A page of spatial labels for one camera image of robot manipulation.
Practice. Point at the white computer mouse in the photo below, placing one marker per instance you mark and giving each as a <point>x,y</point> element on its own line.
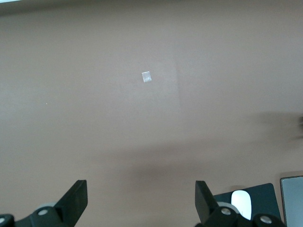
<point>241,201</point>

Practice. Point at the small clear tape patch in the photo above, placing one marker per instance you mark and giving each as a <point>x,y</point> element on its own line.
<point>146,77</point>

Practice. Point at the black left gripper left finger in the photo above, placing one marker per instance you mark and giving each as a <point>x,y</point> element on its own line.
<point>75,198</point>

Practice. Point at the black mouse pad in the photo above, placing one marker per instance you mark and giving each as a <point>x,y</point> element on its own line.
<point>262,201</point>

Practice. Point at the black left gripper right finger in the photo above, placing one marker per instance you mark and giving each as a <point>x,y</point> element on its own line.
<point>206,203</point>

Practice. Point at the silver closed laptop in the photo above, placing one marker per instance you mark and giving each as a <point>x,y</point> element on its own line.
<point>293,203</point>

